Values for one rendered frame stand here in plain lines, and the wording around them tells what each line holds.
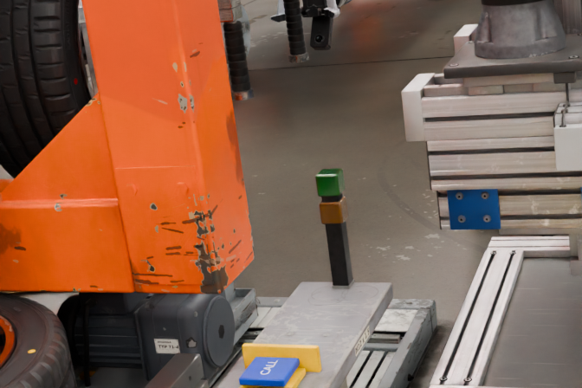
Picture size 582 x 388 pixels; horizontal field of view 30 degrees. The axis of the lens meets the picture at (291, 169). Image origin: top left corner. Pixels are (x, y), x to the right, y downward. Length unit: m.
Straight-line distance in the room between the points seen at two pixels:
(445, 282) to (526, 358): 0.94
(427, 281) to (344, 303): 1.25
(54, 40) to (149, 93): 0.42
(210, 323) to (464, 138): 0.61
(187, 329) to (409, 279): 1.17
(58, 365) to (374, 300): 0.53
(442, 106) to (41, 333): 0.76
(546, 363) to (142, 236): 0.82
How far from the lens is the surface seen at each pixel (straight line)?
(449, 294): 2.98
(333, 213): 1.85
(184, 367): 1.85
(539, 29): 1.83
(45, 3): 2.09
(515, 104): 1.84
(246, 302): 2.68
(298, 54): 2.39
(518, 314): 2.33
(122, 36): 1.70
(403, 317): 2.68
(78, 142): 1.81
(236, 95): 2.08
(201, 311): 2.08
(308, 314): 1.82
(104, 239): 1.82
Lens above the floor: 1.17
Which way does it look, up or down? 16 degrees down
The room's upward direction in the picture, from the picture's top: 8 degrees counter-clockwise
